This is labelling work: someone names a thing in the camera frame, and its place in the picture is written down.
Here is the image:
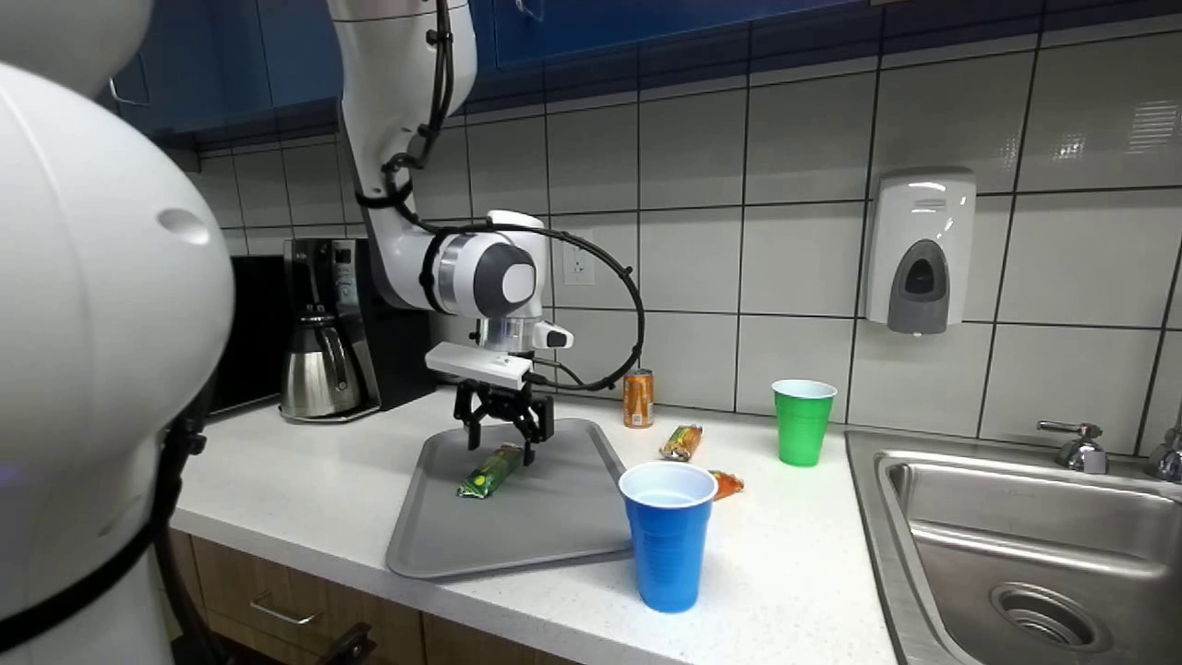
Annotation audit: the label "grey metal tray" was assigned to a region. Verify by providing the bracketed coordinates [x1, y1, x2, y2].
[385, 416, 640, 585]

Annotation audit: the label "blue plastic cup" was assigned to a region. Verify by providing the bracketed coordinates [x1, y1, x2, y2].
[612, 460, 721, 617]

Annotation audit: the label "green granola bar packet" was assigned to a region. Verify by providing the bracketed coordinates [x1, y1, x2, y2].
[460, 444, 530, 504]

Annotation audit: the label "white wall outlet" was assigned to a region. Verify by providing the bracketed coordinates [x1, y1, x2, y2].
[558, 221, 598, 291]

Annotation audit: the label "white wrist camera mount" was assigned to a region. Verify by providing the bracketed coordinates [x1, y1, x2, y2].
[422, 322, 578, 397]

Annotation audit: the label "green plastic cup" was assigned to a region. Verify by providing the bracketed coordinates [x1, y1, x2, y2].
[770, 376, 843, 469]

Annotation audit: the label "blue wall cabinets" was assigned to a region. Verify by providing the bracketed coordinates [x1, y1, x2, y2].
[105, 0, 1182, 154]

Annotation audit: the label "wooden base cabinet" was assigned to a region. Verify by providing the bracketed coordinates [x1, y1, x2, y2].
[152, 528, 583, 665]

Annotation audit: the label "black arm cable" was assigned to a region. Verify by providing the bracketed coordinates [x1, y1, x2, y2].
[354, 0, 651, 397]

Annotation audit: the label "stainless steel sink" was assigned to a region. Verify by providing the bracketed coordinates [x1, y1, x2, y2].
[843, 428, 1182, 665]

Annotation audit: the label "chrome faucet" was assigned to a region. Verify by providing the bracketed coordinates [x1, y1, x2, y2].
[1151, 402, 1182, 484]

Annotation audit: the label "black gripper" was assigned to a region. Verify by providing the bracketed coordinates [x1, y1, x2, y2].
[452, 376, 558, 469]

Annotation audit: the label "chrome faucet handle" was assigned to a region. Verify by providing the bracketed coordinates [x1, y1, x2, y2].
[1035, 416, 1112, 478]

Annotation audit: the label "white round robot body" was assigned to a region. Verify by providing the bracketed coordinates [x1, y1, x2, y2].
[0, 410, 250, 665]

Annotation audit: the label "white wall soap dispenser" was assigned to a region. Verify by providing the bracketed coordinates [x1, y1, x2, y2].
[866, 169, 981, 341]

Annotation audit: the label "steel coffee carafe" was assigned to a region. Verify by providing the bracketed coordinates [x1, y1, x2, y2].
[276, 308, 382, 426]

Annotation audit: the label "black coffee maker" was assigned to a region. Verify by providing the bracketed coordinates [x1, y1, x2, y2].
[289, 232, 441, 416]

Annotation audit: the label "black countertop appliance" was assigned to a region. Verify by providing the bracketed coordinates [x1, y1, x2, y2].
[195, 253, 300, 423]

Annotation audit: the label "orange drink can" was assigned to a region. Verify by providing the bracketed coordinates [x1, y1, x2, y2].
[620, 366, 657, 434]

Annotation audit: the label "short orange granola packet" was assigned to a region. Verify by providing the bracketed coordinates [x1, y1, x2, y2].
[657, 423, 710, 467]

